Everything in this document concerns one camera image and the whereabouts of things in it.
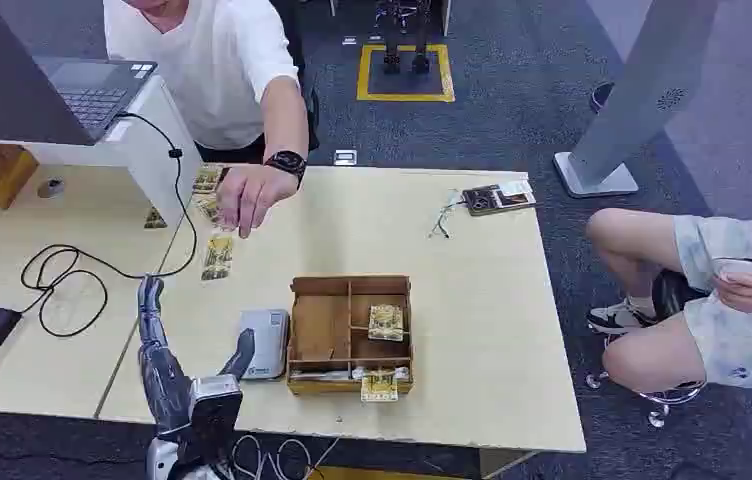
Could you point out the dark grey laptop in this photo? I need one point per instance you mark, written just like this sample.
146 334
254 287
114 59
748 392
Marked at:
94 89

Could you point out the wooden compartment card box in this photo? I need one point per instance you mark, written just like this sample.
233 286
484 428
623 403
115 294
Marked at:
323 328

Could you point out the small card by riser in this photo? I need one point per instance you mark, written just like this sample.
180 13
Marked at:
155 218

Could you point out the person's left hand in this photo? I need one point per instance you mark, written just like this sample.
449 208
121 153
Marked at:
250 195

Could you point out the black wristwatch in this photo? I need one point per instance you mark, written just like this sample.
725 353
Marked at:
286 162

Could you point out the grey flat card device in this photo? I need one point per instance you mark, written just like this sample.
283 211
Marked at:
266 341

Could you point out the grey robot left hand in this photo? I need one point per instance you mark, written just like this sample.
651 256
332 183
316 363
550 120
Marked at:
162 381

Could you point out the grey standing pillar with base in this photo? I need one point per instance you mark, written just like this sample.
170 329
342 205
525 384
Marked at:
641 86

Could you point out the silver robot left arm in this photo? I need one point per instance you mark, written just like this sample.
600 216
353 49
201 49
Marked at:
162 460

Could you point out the black board with paper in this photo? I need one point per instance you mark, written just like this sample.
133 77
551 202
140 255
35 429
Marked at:
492 199

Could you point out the small floor socket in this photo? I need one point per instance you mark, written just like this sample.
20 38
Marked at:
349 40

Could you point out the small grey round disc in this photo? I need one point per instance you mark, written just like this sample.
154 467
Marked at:
50 188

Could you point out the silver floor socket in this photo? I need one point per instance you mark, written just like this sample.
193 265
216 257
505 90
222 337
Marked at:
345 157

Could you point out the seated person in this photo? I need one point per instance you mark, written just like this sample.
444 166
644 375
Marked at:
720 331

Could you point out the dark shoe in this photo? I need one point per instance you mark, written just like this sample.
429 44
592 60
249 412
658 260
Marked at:
601 96

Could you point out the chrome stool with black seat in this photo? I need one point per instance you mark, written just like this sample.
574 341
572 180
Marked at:
671 397

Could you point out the black robot legs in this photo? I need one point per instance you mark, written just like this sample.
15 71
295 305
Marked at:
394 40

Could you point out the yellow tape square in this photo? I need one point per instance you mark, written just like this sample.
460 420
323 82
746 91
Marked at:
363 73

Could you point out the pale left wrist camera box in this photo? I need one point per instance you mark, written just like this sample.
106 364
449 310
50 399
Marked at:
216 414

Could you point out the row of sleeved cards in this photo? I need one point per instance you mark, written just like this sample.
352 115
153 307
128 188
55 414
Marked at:
323 375

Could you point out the seated person's hand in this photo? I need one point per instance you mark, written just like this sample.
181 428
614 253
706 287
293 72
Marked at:
747 291

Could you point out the white laptop riser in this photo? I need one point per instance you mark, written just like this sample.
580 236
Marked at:
147 139

